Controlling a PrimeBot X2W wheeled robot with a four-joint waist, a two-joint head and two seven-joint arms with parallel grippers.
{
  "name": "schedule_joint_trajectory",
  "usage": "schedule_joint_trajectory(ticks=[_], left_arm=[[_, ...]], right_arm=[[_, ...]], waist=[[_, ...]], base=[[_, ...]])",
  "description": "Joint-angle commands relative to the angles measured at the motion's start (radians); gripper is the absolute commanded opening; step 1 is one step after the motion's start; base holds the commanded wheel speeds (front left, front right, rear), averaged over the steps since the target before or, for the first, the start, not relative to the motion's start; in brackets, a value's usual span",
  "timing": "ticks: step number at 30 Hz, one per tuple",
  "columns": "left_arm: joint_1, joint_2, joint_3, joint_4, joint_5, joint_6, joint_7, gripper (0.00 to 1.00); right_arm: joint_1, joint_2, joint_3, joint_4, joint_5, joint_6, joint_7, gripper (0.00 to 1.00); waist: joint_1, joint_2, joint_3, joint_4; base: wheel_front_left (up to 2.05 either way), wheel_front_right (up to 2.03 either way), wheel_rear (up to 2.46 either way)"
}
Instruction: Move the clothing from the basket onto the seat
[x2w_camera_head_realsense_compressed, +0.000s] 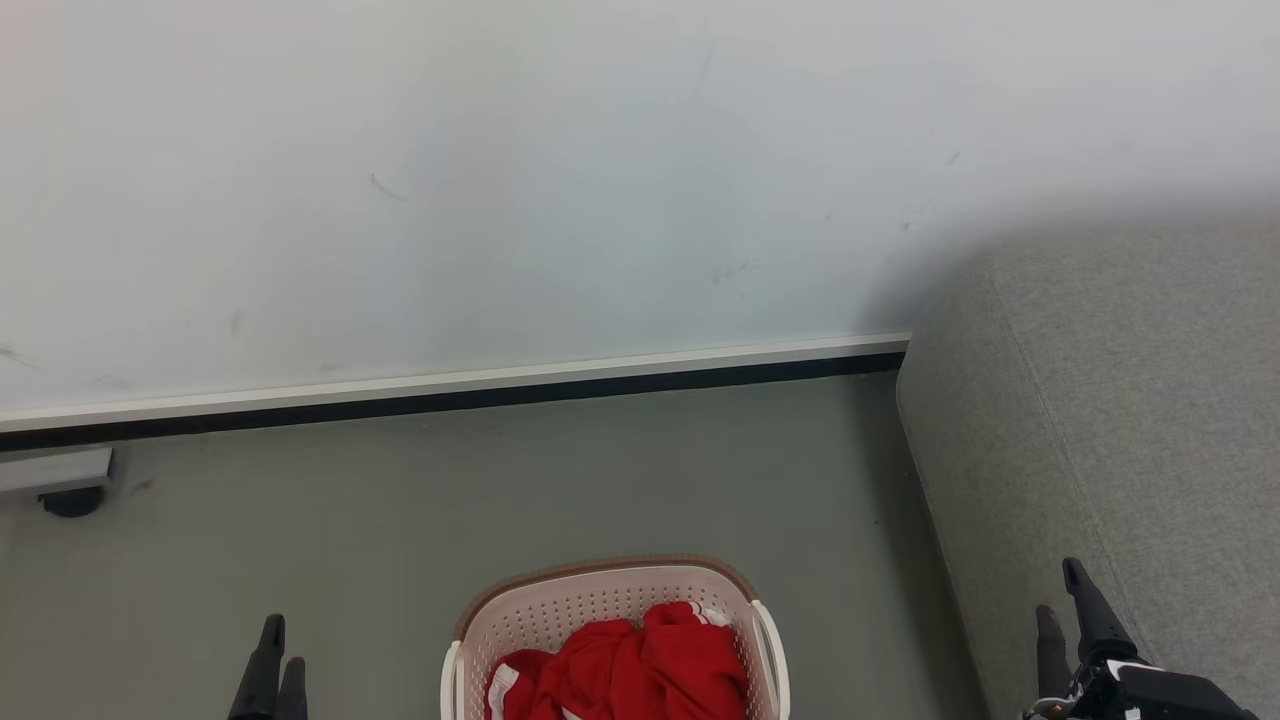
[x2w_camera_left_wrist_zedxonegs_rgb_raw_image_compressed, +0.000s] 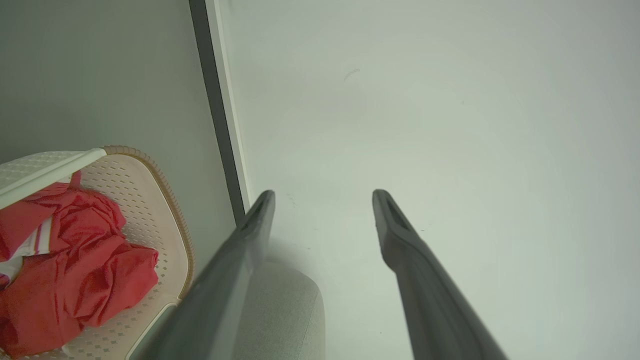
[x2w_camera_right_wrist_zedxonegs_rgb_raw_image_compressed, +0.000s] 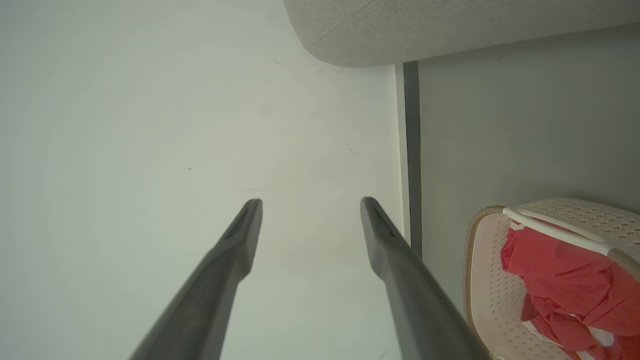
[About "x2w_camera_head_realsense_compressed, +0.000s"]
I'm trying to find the black caster wheel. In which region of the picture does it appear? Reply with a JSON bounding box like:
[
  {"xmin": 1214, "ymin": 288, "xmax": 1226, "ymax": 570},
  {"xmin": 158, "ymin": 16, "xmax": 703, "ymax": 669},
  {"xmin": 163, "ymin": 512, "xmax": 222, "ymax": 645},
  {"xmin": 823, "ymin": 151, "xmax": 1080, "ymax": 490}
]
[{"xmin": 40, "ymin": 486, "xmax": 105, "ymax": 519}]

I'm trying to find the cream plastic laundry basket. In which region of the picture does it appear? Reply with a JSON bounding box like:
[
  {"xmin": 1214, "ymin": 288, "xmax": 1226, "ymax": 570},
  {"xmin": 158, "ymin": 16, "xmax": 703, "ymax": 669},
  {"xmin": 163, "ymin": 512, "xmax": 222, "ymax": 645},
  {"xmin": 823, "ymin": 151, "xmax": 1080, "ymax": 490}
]
[{"xmin": 440, "ymin": 555, "xmax": 791, "ymax": 720}]

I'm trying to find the red jersey with number print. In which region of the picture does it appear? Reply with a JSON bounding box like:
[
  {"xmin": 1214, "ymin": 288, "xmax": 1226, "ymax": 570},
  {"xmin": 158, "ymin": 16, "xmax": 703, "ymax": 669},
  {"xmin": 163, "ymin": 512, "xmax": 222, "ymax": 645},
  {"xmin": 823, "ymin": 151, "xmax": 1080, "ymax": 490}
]
[{"xmin": 485, "ymin": 619, "xmax": 646, "ymax": 720}]

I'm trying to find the grey fabric sofa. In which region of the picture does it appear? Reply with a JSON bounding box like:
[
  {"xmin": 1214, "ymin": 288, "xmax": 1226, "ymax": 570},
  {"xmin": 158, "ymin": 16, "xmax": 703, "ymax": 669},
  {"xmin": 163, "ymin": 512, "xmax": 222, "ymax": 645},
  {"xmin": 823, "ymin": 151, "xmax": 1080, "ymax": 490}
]
[{"xmin": 897, "ymin": 215, "xmax": 1280, "ymax": 720}]

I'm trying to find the white and black baseboard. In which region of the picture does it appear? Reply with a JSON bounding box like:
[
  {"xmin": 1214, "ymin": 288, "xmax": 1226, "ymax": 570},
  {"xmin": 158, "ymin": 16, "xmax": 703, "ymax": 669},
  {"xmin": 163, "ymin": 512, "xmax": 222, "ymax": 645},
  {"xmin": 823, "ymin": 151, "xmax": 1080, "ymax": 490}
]
[{"xmin": 0, "ymin": 333, "xmax": 911, "ymax": 451}]

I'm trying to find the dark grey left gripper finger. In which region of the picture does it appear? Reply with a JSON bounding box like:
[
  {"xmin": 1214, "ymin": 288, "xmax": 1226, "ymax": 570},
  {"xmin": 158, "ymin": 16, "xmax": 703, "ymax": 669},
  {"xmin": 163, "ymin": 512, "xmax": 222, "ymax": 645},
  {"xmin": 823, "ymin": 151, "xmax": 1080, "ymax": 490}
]
[
  {"xmin": 228, "ymin": 614, "xmax": 286, "ymax": 720},
  {"xmin": 277, "ymin": 657, "xmax": 308, "ymax": 720}
]

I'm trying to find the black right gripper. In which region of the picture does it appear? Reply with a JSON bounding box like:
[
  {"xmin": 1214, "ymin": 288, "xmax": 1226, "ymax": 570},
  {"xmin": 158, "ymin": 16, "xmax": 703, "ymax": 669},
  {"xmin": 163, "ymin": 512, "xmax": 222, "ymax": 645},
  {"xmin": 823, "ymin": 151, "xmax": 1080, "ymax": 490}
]
[{"xmin": 1022, "ymin": 557, "xmax": 1261, "ymax": 720}]

